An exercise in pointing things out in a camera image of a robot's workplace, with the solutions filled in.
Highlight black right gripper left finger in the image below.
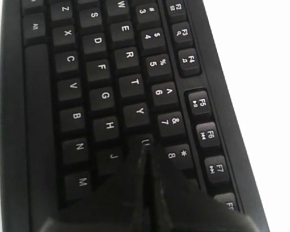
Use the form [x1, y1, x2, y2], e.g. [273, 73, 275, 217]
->
[40, 144, 151, 232]

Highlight black acer keyboard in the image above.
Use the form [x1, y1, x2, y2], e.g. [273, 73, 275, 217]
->
[0, 0, 269, 232]

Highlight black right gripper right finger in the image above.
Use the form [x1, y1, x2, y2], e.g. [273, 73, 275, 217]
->
[148, 144, 259, 232]

